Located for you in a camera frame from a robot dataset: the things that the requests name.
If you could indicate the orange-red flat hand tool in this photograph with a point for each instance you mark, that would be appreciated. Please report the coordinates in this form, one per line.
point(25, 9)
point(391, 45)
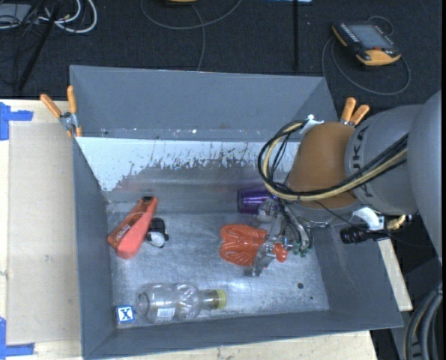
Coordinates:
point(134, 227)

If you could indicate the blue and white letter block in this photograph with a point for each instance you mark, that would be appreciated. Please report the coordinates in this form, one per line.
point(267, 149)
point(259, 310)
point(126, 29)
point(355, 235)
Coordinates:
point(125, 314)

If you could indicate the black and white toy penguin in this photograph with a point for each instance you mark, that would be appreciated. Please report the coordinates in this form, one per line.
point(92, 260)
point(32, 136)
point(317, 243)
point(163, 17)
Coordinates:
point(158, 234)

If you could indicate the orange ribbed rubber toy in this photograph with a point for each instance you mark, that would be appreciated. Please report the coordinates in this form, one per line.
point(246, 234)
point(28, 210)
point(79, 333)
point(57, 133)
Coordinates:
point(239, 244)

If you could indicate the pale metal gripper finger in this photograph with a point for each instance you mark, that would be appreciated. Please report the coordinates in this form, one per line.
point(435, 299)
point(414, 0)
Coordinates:
point(261, 260)
point(267, 211)

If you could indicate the purple metal can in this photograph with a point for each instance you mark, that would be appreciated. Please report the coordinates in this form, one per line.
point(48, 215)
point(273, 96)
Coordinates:
point(252, 200)

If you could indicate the grey metal bin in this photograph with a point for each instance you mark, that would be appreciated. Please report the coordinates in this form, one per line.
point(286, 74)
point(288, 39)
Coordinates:
point(207, 111)

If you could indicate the black cylinder on white bracket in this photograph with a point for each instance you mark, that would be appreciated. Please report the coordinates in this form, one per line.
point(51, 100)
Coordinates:
point(361, 231)

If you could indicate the clear plastic bottle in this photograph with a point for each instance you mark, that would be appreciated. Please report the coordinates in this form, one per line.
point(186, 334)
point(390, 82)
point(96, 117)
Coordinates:
point(174, 302)

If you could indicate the pale wood flat board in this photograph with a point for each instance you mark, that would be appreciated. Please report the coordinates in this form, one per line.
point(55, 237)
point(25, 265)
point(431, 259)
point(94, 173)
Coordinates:
point(39, 238)

